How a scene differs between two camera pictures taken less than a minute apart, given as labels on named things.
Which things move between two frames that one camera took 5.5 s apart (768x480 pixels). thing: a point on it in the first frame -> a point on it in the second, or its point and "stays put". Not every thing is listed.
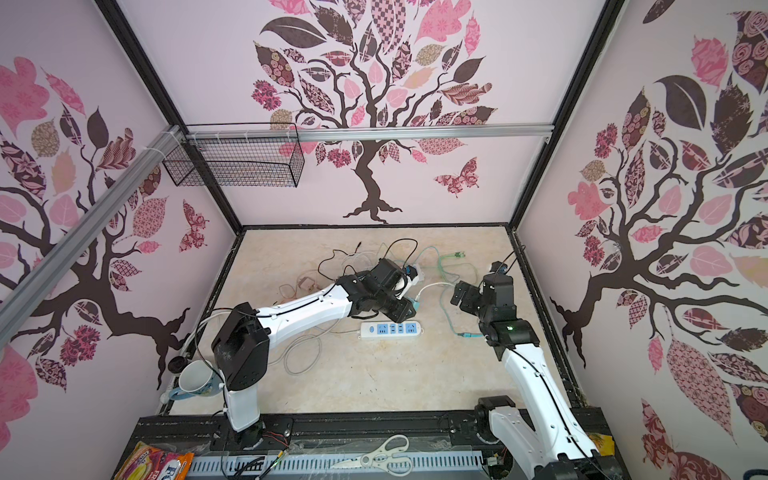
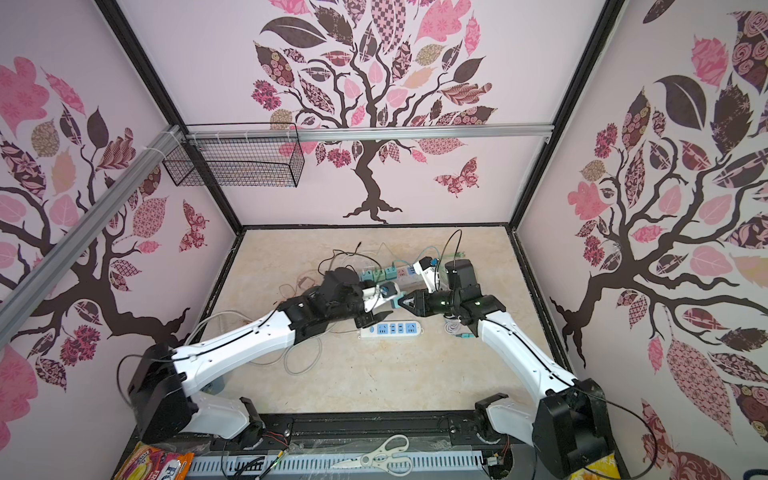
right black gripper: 472,293 -> 422,302
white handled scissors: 388,456 stays put
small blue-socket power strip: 390,329 stays put
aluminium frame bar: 19,291 stays put
